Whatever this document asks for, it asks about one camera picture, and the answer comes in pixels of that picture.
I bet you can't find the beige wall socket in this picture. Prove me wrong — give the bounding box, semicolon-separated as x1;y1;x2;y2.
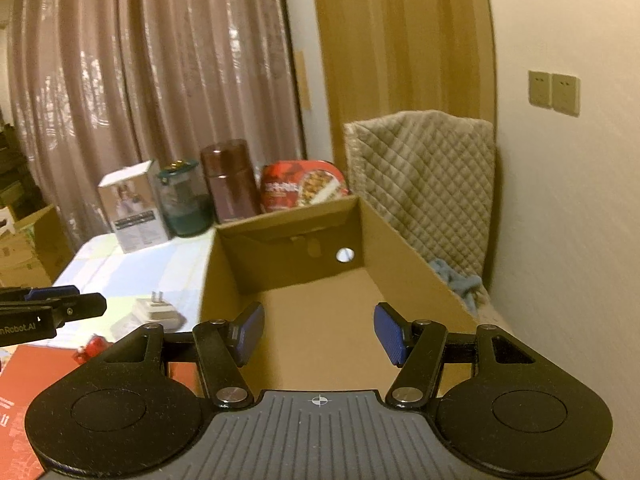
551;73;582;117
528;70;553;110

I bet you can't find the white charger plug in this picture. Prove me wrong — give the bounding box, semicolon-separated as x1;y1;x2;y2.
132;290;185;336

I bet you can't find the small red object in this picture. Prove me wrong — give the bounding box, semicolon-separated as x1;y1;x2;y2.
74;335;115;364

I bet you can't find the grey-blue fluffy towel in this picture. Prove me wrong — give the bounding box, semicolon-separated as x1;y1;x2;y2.
429;258;490;311

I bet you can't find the green glass jar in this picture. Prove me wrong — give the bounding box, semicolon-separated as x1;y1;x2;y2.
156;159;215;238

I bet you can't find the brown cardboard storage box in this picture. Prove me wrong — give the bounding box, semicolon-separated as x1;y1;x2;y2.
0;204;73;288

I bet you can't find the beige quilted blanket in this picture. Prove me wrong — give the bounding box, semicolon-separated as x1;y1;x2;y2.
343;110;497;301

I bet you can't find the red instant meal bowl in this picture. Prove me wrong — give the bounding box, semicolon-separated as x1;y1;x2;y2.
259;159;353;213

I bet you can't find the white printed carton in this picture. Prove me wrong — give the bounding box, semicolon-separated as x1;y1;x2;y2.
97;160;171;254

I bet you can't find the brown thermos flask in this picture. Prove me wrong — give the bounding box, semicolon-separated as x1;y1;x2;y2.
200;139;262;225

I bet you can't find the light patterned tablecloth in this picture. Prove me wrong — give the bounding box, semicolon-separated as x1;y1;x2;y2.
37;232;217;351

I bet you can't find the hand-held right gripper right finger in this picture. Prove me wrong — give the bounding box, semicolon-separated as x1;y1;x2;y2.
372;302;538;409

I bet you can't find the red printed book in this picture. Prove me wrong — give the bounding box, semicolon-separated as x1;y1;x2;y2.
0;344;203;480

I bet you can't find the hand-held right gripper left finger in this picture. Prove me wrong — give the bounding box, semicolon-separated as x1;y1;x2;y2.
102;302;266;408

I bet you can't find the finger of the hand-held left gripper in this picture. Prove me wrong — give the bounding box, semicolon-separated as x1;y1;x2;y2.
30;293;107;328
0;285;82;307

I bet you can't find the pinkish brown curtain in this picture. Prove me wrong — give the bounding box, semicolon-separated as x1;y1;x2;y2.
6;0;307;253

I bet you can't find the wooden wall panel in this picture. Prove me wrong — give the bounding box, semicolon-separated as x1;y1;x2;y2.
309;0;497;181

